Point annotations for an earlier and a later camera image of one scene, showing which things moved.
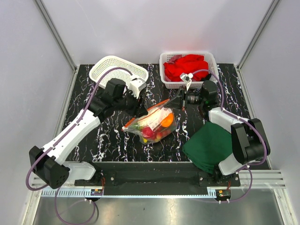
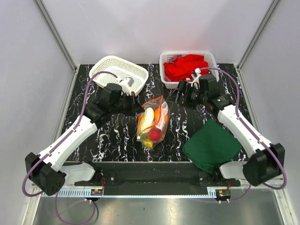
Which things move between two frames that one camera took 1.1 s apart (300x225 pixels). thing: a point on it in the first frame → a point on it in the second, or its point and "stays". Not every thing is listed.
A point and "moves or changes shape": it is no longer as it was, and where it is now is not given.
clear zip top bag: x=158 y=122 moves or changes shape
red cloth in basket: x=177 y=64 stays
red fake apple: x=147 y=133 → x=154 y=135
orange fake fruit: x=168 y=121 → x=157 y=116
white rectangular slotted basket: x=208 y=57 stays
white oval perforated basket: x=108 y=63 stays
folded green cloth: x=208 y=146 stays
